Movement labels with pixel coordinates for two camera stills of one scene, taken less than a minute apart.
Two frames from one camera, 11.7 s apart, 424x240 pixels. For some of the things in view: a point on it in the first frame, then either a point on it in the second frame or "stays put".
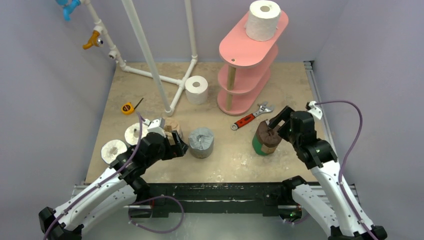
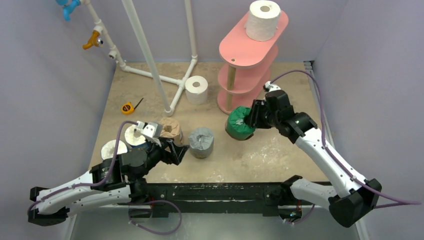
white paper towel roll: [262, 21] stays put
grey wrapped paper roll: [201, 141] stays put
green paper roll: [265, 140] → [235, 127]
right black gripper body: [284, 124] → [257, 112]
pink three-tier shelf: [245, 70] stays put
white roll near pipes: [196, 90] stays put
